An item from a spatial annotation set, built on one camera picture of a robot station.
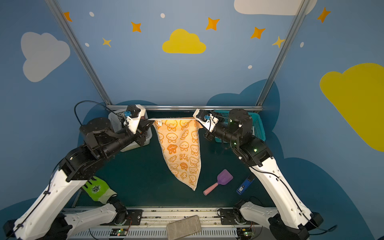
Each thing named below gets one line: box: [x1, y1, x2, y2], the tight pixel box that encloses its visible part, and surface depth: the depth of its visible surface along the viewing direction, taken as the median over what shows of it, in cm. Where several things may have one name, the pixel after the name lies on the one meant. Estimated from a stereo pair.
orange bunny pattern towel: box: [153, 119, 204, 191], surface depth 69 cm
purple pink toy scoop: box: [203, 169, 234, 196], surface depth 88 cm
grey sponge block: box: [166, 215, 202, 240], surface depth 70 cm
